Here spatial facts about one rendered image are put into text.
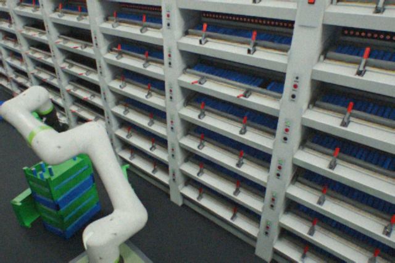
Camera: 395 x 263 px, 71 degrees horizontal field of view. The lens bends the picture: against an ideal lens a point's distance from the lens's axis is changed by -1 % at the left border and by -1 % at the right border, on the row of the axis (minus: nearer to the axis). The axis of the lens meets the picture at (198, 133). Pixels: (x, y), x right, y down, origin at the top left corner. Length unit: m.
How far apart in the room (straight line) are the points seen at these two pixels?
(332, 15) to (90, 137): 1.02
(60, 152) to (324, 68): 1.05
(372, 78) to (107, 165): 1.06
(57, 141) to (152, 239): 0.94
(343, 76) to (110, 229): 1.06
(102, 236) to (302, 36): 1.08
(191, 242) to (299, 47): 1.27
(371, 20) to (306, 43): 0.21
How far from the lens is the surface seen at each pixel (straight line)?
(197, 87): 1.49
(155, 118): 1.93
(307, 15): 1.14
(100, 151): 1.26
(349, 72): 1.14
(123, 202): 1.28
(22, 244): 2.11
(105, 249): 1.25
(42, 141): 1.24
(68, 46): 2.49
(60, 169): 1.89
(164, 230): 1.92
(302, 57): 1.16
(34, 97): 1.59
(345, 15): 1.11
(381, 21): 1.09
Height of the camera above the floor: 1.43
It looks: 30 degrees down
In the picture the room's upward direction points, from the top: 1 degrees clockwise
